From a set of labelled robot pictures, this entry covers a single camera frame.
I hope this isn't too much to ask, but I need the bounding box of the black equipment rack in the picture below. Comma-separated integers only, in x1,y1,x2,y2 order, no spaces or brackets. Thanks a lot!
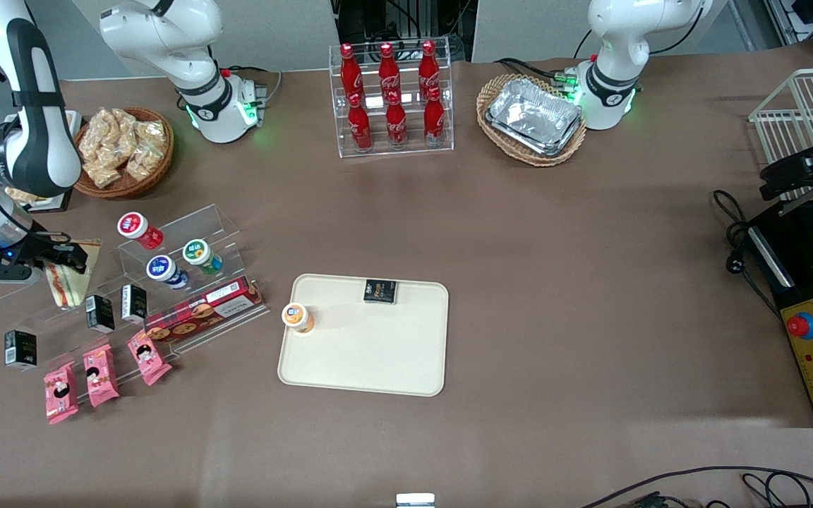
332,0,478,64

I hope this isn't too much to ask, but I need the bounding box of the white rectangular snack bin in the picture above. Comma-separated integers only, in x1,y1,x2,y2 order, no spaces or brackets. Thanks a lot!
8,109,83,214

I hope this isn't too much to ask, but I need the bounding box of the blue lid gum bottle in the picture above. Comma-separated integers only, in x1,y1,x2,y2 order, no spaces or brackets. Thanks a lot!
146,255,189,290

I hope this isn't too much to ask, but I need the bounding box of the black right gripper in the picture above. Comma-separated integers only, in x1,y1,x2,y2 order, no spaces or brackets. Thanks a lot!
0,233,90,274

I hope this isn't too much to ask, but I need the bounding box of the looped black cable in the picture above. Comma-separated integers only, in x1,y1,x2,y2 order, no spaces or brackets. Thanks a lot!
742,471,813,508

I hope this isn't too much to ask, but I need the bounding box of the white wire basket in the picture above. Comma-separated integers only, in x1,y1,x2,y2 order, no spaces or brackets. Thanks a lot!
749,67,813,202

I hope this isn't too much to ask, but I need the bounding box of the clear bag of crackers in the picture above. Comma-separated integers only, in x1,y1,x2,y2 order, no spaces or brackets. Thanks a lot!
112,108,140,142
82,109,114,159
84,159,121,189
126,141,164,182
135,119,167,145

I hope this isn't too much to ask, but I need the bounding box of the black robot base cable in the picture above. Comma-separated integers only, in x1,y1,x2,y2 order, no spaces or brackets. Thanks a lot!
495,56,580,89

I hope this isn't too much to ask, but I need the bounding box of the light wicker basket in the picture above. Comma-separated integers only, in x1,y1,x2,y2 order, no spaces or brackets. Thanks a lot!
476,73,588,168

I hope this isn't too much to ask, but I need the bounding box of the green lid gum bottle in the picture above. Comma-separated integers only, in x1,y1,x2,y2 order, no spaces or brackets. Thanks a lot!
182,238,224,276

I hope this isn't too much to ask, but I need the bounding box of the red cola bottle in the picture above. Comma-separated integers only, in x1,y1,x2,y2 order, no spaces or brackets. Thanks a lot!
340,44,365,99
347,93,373,151
418,40,441,92
378,42,402,96
385,92,409,147
423,87,446,144

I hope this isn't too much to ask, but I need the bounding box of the brown wicker snack basket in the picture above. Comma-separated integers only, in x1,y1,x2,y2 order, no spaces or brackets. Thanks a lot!
73,106,176,200

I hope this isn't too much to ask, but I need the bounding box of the triangle sandwich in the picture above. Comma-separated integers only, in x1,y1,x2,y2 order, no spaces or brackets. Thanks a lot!
45,238,102,310

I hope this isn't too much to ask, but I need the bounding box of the pink cartoon snack packet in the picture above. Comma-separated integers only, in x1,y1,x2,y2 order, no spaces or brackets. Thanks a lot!
43,360,80,425
128,329,173,387
83,344,121,408

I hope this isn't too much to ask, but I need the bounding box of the long black cable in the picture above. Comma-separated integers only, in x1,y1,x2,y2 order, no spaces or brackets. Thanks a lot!
579,466,813,508

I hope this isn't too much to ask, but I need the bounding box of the clear acrylic bottle rack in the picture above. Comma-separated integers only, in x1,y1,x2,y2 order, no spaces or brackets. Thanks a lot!
329,37,454,158

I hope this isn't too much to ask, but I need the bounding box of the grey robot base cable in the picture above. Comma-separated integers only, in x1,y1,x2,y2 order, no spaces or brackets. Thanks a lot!
219,65,284,107

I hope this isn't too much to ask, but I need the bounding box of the red tartan shortbread box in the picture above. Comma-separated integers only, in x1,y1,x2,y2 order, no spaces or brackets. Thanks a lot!
144,277,264,344

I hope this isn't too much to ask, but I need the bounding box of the aluminium foil tray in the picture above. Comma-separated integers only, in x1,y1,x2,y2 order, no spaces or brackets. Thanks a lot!
486,78,584,157

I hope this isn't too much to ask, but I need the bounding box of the black power cable with plug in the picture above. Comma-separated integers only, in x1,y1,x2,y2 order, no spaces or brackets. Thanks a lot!
713,189,774,297

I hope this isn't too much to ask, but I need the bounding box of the cream plastic tray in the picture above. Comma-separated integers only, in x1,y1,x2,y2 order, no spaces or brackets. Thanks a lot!
277,274,450,397

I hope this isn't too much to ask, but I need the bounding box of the small black carton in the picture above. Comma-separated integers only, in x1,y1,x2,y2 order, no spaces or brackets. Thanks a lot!
4,329,37,370
121,284,148,325
85,295,116,334
363,279,399,305

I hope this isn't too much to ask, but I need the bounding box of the red lid yogurt cup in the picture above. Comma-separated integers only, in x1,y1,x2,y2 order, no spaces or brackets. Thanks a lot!
117,212,164,250

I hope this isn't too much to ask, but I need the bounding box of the orange lid yogurt cup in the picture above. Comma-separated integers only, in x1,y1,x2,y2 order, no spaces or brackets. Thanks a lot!
282,303,315,334

